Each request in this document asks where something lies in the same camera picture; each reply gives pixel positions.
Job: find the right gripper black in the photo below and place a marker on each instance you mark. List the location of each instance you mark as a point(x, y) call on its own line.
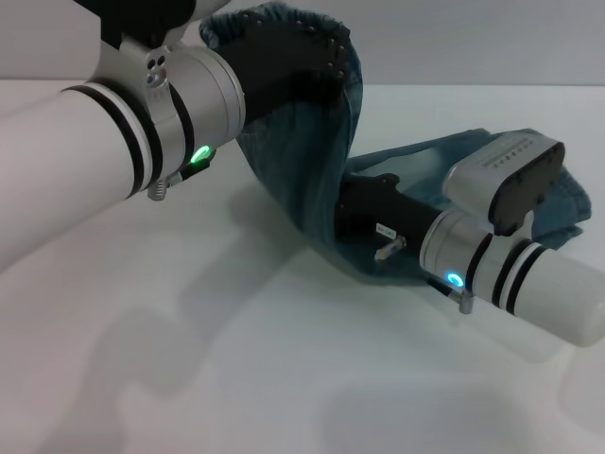
point(378, 203)

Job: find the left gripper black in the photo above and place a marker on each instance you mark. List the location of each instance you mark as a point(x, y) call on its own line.
point(283, 52)

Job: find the blue denim shorts with embroidery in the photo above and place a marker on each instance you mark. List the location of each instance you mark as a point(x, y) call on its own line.
point(307, 198)

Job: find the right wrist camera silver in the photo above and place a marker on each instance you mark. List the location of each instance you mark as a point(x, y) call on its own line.
point(501, 179)

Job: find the silver right camera mount bracket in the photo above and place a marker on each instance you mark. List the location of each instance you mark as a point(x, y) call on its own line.
point(491, 265)

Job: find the silver camera mount bracket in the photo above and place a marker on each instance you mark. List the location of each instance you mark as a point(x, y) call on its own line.
point(491, 265)
point(158, 80)

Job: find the silver left camera mount bracket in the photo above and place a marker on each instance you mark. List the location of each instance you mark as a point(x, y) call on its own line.
point(158, 80)

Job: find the left wrist camera black silver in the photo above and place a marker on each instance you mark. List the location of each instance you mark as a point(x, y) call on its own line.
point(142, 19)

